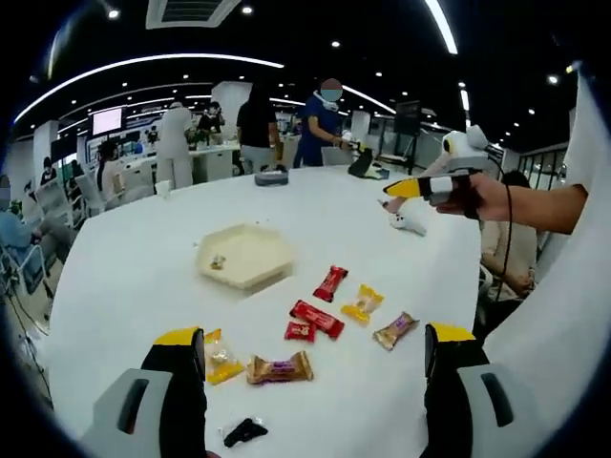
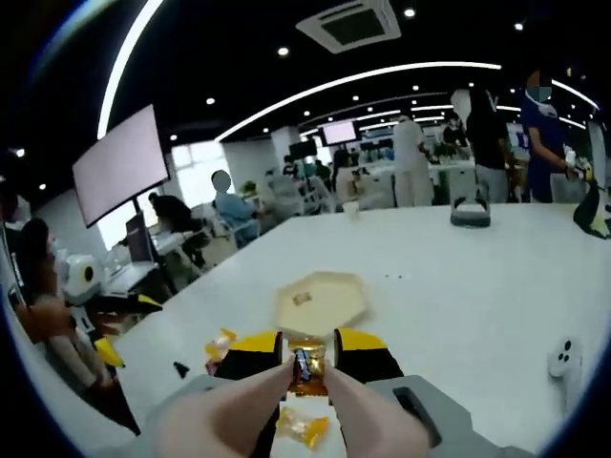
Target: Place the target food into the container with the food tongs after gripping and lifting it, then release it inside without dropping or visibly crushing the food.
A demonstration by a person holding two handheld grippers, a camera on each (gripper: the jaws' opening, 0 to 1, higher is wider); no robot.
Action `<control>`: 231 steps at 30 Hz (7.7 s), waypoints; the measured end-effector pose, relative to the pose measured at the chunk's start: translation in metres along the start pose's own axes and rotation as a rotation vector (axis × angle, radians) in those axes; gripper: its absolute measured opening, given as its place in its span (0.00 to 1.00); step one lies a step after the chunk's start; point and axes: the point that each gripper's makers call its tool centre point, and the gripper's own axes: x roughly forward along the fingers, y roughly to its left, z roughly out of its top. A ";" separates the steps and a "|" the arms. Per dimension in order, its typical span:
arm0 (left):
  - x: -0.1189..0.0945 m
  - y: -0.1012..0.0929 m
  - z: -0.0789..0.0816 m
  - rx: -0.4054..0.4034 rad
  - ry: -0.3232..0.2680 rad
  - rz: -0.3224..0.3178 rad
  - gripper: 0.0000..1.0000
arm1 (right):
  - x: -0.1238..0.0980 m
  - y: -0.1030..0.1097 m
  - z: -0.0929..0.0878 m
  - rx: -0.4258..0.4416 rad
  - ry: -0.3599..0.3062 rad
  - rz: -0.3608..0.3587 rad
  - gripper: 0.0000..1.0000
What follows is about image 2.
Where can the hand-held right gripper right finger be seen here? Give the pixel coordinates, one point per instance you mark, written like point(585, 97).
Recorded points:
point(372, 362)

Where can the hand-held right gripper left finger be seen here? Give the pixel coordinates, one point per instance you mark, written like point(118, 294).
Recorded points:
point(248, 362)

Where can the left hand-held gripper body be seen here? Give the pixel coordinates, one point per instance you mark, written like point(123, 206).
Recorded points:
point(78, 281)

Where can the large yellow food packet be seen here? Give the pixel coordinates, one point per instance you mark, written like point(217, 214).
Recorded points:
point(220, 344)

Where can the olive gold food candy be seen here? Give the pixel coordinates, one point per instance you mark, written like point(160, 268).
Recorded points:
point(310, 362)

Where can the black food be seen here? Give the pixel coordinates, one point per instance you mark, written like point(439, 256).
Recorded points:
point(181, 369)

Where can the beige hexagonal container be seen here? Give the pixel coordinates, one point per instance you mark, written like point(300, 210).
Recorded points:
point(334, 305)

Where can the orange gold food candy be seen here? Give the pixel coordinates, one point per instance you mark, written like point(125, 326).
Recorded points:
point(301, 299)

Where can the person's left hand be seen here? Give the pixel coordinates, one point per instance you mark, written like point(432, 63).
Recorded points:
point(48, 319)

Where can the dark desk monitor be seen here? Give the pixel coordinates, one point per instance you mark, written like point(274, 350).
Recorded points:
point(139, 238)

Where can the large display screen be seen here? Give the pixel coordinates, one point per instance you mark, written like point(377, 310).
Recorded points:
point(119, 167)

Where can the white paper cup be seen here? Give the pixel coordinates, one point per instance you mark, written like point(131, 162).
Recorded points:
point(351, 211)

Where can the white handheld controller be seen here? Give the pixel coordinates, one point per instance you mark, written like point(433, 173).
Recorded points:
point(565, 362)

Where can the white counter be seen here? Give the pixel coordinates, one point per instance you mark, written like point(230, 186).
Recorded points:
point(458, 183)

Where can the green potted plant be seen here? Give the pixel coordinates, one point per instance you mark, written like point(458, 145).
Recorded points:
point(444, 151)

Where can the curved ceiling light strip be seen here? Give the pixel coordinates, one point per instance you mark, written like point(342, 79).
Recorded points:
point(363, 76)
point(121, 62)

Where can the ceiling air vent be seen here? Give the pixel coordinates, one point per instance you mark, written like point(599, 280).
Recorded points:
point(348, 24)

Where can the wall monitor screen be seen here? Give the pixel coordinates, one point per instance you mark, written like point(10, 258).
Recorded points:
point(339, 132)

